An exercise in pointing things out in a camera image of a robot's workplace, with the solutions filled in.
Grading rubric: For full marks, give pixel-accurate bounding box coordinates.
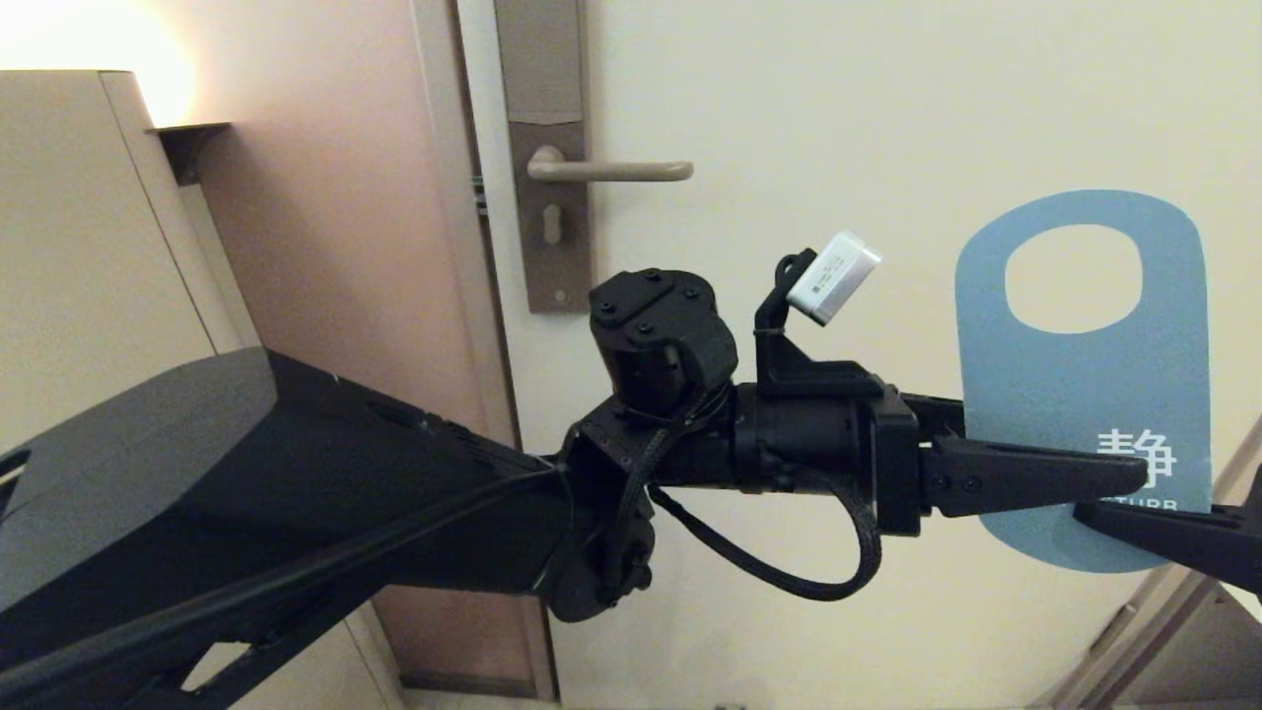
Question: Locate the blue and white door hanger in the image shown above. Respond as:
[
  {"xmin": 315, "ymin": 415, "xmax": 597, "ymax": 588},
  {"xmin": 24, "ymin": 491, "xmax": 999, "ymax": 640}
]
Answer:
[{"xmin": 953, "ymin": 189, "xmax": 1213, "ymax": 575}]

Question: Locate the white room door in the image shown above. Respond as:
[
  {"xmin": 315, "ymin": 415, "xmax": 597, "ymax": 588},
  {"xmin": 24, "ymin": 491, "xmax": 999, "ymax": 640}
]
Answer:
[{"xmin": 454, "ymin": 0, "xmax": 1262, "ymax": 710}]

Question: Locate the dark baseboard strip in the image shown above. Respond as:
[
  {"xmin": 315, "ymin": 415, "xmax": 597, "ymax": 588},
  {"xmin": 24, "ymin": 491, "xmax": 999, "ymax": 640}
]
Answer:
[{"xmin": 397, "ymin": 674, "xmax": 541, "ymax": 701}]

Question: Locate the brown metal lock plate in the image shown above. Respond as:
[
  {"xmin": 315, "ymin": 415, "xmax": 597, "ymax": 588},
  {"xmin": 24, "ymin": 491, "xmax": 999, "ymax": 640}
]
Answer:
[{"xmin": 495, "ymin": 0, "xmax": 598, "ymax": 316}]

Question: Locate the beige cabinet panel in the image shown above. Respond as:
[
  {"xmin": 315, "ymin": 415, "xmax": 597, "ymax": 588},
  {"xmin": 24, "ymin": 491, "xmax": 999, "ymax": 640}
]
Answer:
[{"xmin": 0, "ymin": 69, "xmax": 405, "ymax": 710}]

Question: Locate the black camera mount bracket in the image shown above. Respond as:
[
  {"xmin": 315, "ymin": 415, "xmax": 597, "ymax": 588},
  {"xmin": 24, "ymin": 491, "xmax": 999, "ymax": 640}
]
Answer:
[{"xmin": 754, "ymin": 249, "xmax": 888, "ymax": 400}]

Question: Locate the small brown frame hinge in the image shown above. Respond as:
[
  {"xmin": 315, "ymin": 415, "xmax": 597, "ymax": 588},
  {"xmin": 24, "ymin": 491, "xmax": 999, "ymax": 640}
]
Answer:
[{"xmin": 1087, "ymin": 603, "xmax": 1137, "ymax": 657}]

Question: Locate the brown wooden side frame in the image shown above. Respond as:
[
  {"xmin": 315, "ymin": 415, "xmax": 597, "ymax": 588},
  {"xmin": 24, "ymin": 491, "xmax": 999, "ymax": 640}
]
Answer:
[{"xmin": 1025, "ymin": 414, "xmax": 1262, "ymax": 710}]

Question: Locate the black looping gripper cable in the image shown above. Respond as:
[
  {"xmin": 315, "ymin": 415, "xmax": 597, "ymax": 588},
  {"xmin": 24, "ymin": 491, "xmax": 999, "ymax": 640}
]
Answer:
[{"xmin": 646, "ymin": 483, "xmax": 883, "ymax": 603}]

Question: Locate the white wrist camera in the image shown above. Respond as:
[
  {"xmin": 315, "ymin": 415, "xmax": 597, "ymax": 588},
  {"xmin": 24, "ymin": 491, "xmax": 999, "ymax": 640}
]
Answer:
[{"xmin": 786, "ymin": 231, "xmax": 883, "ymax": 327}]

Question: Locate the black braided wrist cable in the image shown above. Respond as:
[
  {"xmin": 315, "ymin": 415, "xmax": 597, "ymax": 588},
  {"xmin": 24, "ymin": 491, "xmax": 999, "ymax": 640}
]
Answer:
[{"xmin": 592, "ymin": 409, "xmax": 671, "ymax": 593}]

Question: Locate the beige metal door handle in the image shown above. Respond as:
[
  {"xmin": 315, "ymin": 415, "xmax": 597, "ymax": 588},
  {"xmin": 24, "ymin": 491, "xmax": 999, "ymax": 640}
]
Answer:
[{"xmin": 526, "ymin": 146, "xmax": 694, "ymax": 183}]

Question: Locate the beige door frame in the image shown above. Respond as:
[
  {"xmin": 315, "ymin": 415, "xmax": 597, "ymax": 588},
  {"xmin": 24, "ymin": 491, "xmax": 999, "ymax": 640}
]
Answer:
[{"xmin": 412, "ymin": 0, "xmax": 558, "ymax": 703}]

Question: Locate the dark wall light ledge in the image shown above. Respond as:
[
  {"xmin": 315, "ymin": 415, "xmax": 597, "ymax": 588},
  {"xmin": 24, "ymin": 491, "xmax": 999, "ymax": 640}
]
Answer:
[{"xmin": 148, "ymin": 122, "xmax": 233, "ymax": 186}]

